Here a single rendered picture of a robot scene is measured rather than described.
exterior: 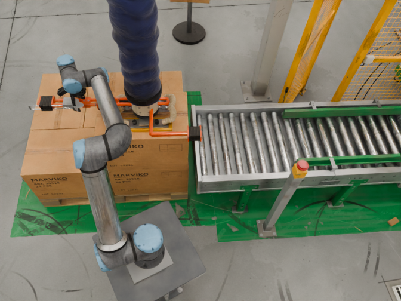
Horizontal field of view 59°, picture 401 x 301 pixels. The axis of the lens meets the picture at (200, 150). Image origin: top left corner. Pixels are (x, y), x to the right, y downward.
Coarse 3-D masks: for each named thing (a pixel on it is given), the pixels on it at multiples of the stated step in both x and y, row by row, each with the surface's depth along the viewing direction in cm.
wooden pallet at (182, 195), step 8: (168, 192) 291; (176, 192) 291; (184, 192) 292; (40, 200) 283; (48, 200) 284; (56, 200) 285; (64, 200) 295; (72, 200) 296; (80, 200) 296; (88, 200) 296; (120, 200) 295; (128, 200) 298; (136, 200) 299; (144, 200) 299; (152, 200) 300; (160, 200) 301
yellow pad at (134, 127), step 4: (128, 120) 226; (132, 120) 227; (136, 120) 227; (156, 120) 224; (160, 120) 228; (132, 124) 225; (136, 124) 225; (156, 124) 225; (160, 124) 226; (168, 124) 227; (132, 128) 224; (136, 128) 224; (140, 128) 224; (144, 128) 224; (148, 128) 224; (156, 128) 225; (160, 128) 225; (164, 128) 225; (168, 128) 225
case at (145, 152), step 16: (176, 96) 243; (160, 112) 234; (96, 128) 224; (176, 128) 228; (144, 144) 227; (160, 144) 228; (176, 144) 229; (112, 160) 241; (128, 160) 242; (144, 160) 243; (160, 160) 244; (176, 160) 246
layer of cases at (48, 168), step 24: (120, 72) 307; (168, 72) 310; (48, 120) 275; (72, 120) 277; (48, 144) 263; (72, 144) 264; (24, 168) 251; (48, 168) 252; (72, 168) 253; (48, 192) 273; (72, 192) 276; (120, 192) 283; (144, 192) 287
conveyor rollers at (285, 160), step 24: (240, 120) 286; (264, 120) 286; (288, 120) 287; (336, 120) 293; (360, 120) 291; (384, 120) 293; (312, 144) 277; (336, 144) 277; (360, 144) 277; (384, 144) 279; (216, 168) 258; (240, 168) 260; (264, 168) 261; (288, 168) 262; (312, 168) 263
